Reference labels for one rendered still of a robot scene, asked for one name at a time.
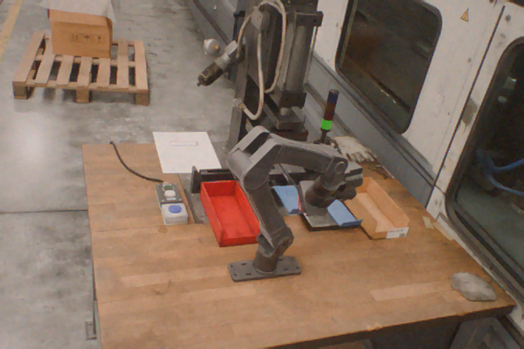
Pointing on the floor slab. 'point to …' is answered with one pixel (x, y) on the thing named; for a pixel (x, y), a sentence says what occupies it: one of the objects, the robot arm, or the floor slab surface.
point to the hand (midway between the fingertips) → (301, 209)
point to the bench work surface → (376, 261)
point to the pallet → (26, 73)
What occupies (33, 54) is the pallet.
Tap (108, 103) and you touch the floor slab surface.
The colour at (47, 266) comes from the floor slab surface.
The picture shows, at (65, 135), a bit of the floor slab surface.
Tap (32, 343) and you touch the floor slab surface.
